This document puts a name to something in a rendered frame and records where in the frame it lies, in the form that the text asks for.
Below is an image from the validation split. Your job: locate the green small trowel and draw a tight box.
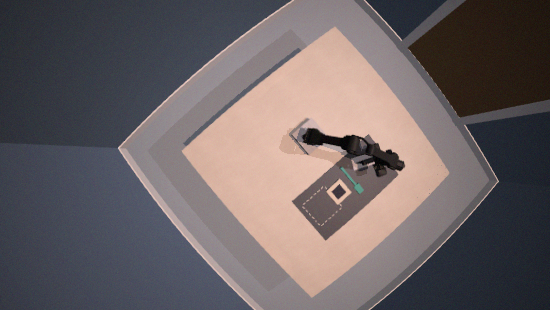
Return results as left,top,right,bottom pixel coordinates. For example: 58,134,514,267
340,167,364,194

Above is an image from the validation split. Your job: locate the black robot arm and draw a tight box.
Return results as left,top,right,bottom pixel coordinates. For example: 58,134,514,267
302,127,405,171

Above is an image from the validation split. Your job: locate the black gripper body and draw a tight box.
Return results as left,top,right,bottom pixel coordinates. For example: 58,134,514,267
373,143,387,177

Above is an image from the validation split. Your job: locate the beige square tile with dark centre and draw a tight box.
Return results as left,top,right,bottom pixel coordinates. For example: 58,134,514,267
326,178,351,204

